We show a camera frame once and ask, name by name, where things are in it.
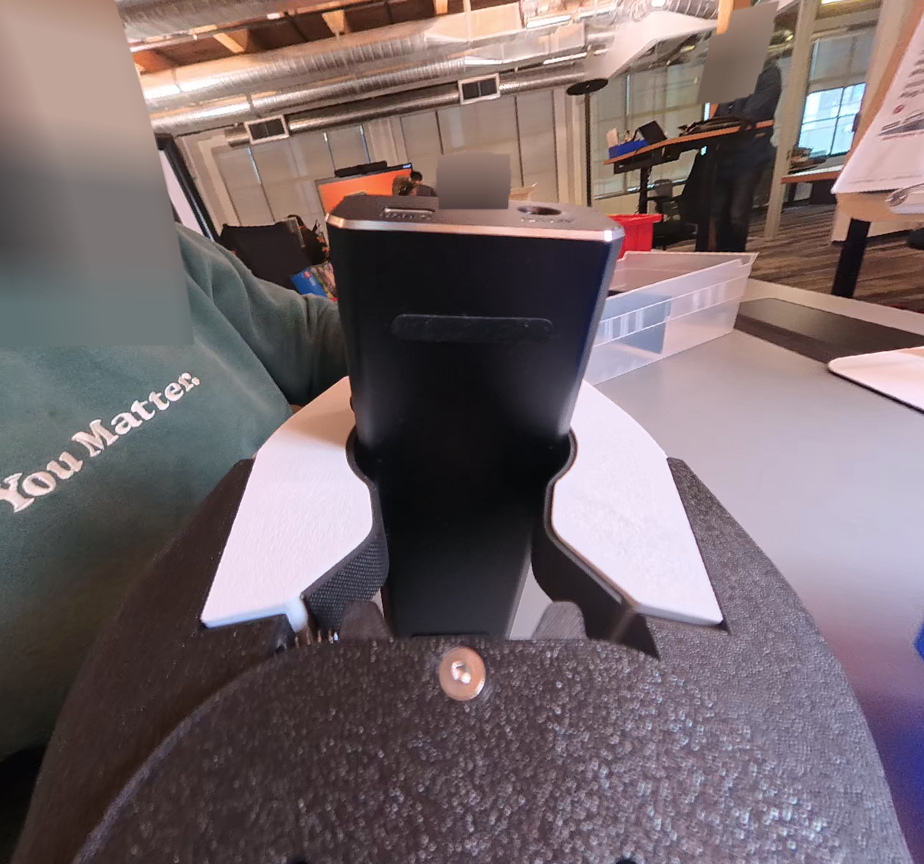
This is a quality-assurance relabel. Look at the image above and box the black office chair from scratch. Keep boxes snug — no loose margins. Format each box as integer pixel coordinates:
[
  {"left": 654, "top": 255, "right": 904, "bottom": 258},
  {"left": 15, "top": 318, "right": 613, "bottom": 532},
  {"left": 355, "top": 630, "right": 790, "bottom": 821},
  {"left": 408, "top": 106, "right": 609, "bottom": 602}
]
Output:
[
  {"left": 644, "top": 180, "right": 687, "bottom": 247},
  {"left": 220, "top": 221, "right": 313, "bottom": 293}
]

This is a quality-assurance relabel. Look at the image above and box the black floor lamp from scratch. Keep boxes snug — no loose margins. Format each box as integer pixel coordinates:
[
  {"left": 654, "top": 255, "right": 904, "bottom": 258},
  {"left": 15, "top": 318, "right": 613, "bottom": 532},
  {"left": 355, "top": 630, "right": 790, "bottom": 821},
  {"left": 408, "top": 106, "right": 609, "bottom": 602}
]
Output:
[{"left": 566, "top": 79, "right": 609, "bottom": 209}]

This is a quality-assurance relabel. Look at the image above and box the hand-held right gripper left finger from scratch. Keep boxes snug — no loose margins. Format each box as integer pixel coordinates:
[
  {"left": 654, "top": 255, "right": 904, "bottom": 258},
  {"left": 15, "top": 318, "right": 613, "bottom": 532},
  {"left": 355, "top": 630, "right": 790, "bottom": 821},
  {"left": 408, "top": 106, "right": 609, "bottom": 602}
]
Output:
[{"left": 201, "top": 375, "right": 394, "bottom": 645}]

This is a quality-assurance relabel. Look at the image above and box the clear plastic bin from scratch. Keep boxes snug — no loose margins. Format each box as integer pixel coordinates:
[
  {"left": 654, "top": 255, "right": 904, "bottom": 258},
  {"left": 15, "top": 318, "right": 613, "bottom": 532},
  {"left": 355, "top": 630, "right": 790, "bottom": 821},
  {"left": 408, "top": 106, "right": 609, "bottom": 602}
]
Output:
[{"left": 583, "top": 250, "right": 759, "bottom": 386}]

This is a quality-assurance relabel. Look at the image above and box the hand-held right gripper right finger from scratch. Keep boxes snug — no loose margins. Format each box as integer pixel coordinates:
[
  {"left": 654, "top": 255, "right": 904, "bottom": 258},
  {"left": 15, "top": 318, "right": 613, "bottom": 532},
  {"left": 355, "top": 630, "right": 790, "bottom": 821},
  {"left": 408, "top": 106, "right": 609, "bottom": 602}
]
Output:
[{"left": 530, "top": 379, "right": 725, "bottom": 659}]

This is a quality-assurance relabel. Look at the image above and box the wooden standing desk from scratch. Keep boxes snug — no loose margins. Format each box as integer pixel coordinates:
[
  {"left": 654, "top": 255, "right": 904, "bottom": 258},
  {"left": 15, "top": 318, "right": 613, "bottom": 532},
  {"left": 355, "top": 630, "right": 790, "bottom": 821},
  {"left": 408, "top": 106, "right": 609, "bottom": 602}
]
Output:
[{"left": 605, "top": 119, "right": 775, "bottom": 209}]

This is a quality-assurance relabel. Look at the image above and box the orange screen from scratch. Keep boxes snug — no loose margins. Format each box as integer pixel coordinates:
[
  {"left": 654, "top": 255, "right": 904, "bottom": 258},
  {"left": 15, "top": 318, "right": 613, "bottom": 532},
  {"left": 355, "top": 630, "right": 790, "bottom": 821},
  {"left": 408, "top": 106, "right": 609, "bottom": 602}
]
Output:
[{"left": 315, "top": 167, "right": 412, "bottom": 215}]

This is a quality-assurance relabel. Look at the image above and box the blue printed box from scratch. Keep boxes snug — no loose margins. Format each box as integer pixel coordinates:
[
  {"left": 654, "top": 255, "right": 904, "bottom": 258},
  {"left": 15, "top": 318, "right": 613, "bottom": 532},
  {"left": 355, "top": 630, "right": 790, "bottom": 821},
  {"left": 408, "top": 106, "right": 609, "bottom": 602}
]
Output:
[{"left": 291, "top": 261, "right": 338, "bottom": 302}]

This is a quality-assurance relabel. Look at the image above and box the black USB hub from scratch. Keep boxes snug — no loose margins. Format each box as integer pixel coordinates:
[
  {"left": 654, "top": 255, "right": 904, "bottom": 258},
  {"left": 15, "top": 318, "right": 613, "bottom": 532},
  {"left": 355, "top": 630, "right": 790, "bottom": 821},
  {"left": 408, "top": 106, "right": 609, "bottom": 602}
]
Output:
[{"left": 325, "top": 194, "right": 626, "bottom": 640}]

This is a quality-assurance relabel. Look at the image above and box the red plastic bin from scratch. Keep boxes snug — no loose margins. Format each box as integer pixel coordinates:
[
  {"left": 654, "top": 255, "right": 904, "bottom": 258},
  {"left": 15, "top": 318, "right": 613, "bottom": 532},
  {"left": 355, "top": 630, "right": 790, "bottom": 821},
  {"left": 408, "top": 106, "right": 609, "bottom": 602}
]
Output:
[{"left": 608, "top": 212, "right": 663, "bottom": 258}]

